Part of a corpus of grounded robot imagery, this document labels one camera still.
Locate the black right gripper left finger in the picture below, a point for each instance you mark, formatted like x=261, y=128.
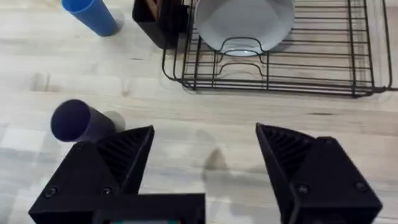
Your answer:
x=102, y=174

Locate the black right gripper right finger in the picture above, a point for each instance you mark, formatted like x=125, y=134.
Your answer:
x=323, y=183

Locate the grey plate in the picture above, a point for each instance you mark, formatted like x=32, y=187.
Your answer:
x=244, y=23

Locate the dark purple cup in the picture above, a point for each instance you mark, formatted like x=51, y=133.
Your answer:
x=77, y=123

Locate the blue cup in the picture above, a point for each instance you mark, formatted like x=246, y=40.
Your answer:
x=91, y=14

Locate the black cutlery holder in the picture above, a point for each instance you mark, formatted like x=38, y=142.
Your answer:
x=161, y=21

